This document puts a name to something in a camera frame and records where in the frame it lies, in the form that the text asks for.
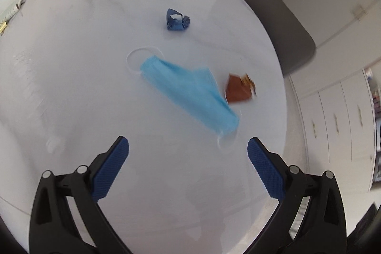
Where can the tall white wardrobe cabinet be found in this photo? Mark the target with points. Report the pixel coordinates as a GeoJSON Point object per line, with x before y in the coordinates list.
{"type": "Point", "coordinates": [351, 27]}

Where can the crumpled brown wrapper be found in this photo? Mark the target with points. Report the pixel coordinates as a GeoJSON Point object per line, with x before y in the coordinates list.
{"type": "Point", "coordinates": [238, 89]}

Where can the blue face mask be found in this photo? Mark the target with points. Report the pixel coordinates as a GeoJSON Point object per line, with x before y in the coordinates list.
{"type": "Point", "coordinates": [184, 84]}

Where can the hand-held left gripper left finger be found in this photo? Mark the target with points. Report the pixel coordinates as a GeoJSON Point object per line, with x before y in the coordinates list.
{"type": "Point", "coordinates": [110, 170]}

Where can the white drawer cabinet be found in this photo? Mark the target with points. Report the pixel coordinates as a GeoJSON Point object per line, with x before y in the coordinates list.
{"type": "Point", "coordinates": [336, 123]}

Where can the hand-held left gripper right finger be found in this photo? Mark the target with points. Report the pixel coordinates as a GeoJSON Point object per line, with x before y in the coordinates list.
{"type": "Point", "coordinates": [266, 170]}

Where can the crumpled dark blue wrapper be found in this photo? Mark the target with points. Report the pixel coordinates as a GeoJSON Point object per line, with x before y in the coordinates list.
{"type": "Point", "coordinates": [178, 20]}

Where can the grey chair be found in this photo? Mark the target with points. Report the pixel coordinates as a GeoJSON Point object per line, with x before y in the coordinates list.
{"type": "Point", "coordinates": [276, 22]}

